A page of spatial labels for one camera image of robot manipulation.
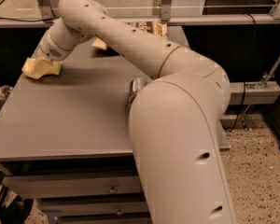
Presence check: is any yellow sponge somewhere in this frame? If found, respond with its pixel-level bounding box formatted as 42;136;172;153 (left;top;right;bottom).
21;58;62;79

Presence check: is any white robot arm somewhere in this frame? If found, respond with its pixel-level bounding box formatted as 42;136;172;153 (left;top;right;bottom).
40;0;237;224

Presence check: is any blue silver drink can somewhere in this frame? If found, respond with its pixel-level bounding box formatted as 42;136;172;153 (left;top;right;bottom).
129;77;147;105

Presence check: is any brown chip bag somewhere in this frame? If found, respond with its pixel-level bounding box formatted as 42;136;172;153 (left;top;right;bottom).
92;21;167;50

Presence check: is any grey drawer cabinet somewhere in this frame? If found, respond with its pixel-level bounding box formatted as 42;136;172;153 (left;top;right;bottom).
0;26;231;224

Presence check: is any middle drawer with knob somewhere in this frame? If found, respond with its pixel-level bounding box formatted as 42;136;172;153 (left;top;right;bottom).
38;195;148;217

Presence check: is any drawer with knob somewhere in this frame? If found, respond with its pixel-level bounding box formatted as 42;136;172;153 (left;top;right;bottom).
3;171;142;199
38;195;148;217

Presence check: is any bottom drawer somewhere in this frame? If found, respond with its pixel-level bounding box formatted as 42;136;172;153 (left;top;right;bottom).
58;213;152;224

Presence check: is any top drawer with knob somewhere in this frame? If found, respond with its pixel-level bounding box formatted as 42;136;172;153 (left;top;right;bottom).
3;171;142;199

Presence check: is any black cable on right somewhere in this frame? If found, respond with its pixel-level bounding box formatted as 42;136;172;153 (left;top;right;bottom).
222;13;258;133

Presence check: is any black cable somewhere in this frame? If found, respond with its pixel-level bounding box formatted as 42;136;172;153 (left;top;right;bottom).
0;14;59;23
222;13;258;133

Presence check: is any metal frame rail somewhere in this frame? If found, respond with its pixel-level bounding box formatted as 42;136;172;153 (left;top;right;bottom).
0;0;280;28

